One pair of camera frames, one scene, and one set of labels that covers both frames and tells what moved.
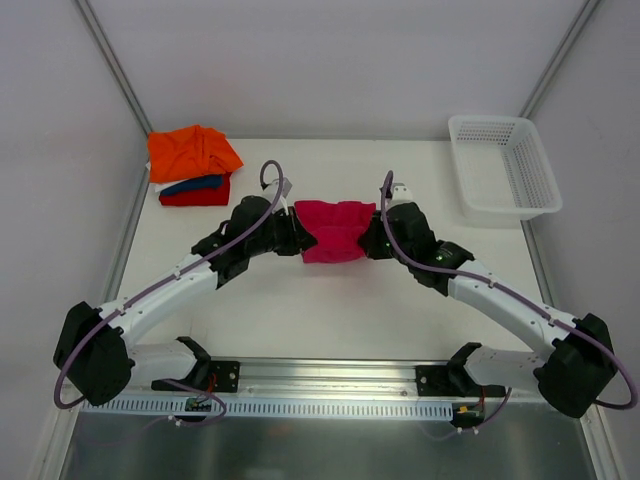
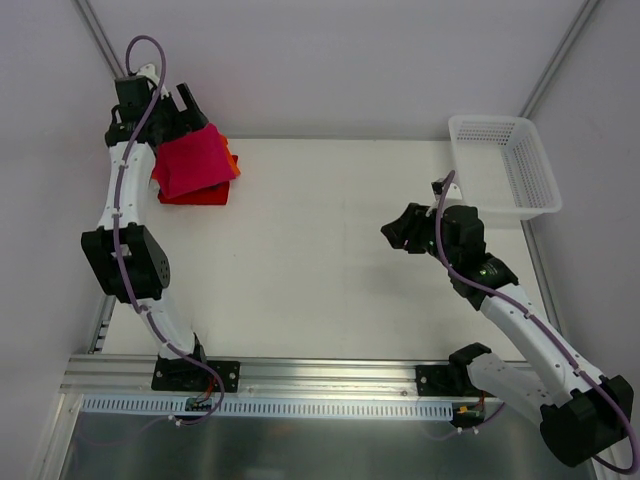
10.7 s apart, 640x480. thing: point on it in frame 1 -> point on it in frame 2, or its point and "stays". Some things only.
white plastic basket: (503, 175) stays
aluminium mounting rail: (266, 378) stays
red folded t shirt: (200, 198) stays
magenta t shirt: (335, 227) -> (193, 162)
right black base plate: (446, 381) stays
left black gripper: (291, 232) -> (176, 116)
